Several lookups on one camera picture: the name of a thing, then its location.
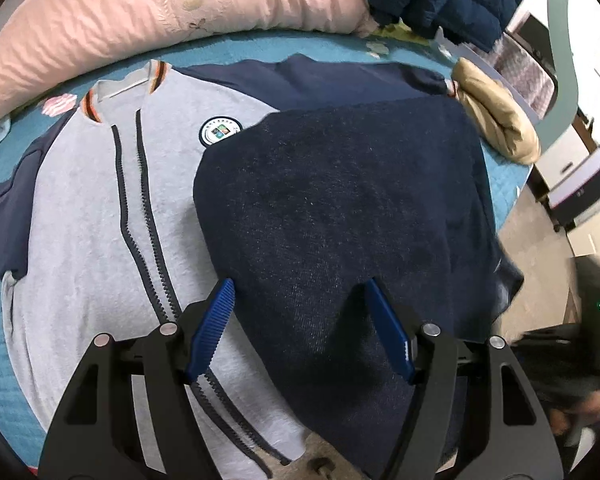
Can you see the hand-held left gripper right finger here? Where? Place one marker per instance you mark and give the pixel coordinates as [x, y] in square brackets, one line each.
[390, 332]

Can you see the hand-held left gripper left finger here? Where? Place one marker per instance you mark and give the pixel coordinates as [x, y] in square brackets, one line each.
[212, 330]

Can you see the dark denim pants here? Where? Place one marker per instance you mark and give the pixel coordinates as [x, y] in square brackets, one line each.
[330, 210]

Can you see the grey and navy zip jacket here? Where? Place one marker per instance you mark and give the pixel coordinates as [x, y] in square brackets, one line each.
[80, 220]

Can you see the white drawer cabinet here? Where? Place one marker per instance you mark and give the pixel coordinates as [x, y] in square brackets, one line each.
[580, 185]

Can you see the teal quilted blanket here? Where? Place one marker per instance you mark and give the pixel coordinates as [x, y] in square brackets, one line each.
[0, 340]

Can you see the tan folded cloth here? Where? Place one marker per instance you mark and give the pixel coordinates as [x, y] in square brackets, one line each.
[500, 110]

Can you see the pink grey plaid cloth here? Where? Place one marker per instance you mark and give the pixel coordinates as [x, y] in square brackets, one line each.
[527, 75]

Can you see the olive green cloth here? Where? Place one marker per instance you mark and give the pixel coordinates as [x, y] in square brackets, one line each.
[397, 32]

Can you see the pink pillow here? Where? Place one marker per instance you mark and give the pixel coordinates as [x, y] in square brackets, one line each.
[155, 5]

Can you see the grey curved frame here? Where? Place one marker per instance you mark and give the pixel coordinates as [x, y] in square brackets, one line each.
[565, 60]

